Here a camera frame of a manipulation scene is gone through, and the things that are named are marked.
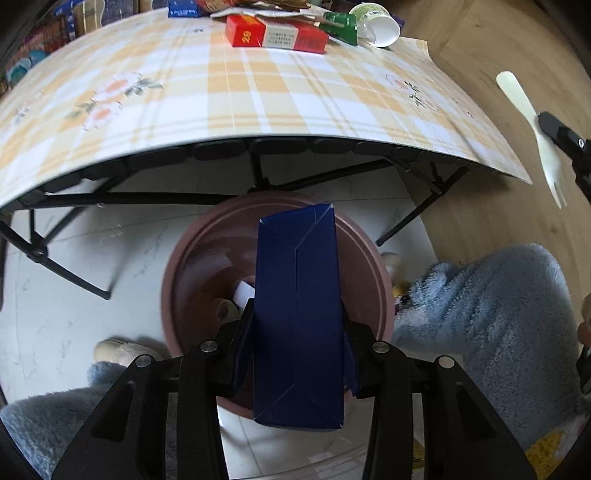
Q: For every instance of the red cigarette carton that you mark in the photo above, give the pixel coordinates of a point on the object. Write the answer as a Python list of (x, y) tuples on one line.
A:
[(249, 32)]

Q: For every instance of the blue cigarette box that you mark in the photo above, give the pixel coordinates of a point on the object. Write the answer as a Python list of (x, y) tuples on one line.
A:
[(184, 9)]

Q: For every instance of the person's right slipper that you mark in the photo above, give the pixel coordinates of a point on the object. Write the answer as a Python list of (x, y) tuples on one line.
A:
[(390, 263)]

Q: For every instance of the black folding table frame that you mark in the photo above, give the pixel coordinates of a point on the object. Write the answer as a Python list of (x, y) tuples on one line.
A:
[(138, 197)]

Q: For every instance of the person's right hand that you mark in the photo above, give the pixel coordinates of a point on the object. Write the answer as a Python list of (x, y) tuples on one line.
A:
[(586, 330)]

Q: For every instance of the person's left leg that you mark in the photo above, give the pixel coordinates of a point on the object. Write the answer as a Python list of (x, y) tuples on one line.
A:
[(41, 424)]

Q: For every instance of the folding table with checked cloth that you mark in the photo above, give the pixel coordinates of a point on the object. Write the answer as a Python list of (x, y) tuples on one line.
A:
[(277, 92)]

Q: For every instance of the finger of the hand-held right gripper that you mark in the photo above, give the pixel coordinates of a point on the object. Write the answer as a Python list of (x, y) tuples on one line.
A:
[(565, 136)]

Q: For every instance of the person's slipper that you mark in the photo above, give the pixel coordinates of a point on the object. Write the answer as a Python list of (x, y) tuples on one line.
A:
[(390, 263), (115, 350)]

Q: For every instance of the white plastic fork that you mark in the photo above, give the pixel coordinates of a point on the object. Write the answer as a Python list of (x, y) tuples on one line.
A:
[(547, 152)]

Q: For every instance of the brown plastic bin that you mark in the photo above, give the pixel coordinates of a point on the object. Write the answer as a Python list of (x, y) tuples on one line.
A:
[(203, 258)]

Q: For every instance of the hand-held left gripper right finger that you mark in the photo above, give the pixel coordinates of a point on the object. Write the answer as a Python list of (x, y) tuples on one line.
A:
[(351, 364)]

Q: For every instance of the green packet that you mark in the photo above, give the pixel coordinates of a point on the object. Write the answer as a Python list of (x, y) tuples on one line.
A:
[(344, 25)]

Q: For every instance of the dark blue carton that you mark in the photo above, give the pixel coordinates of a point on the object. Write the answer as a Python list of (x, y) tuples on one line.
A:
[(295, 323)]

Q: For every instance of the person's left slipper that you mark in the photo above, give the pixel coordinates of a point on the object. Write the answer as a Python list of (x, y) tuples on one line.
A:
[(115, 350)]

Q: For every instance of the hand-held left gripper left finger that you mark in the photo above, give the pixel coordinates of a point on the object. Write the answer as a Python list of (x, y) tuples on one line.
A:
[(240, 360)]

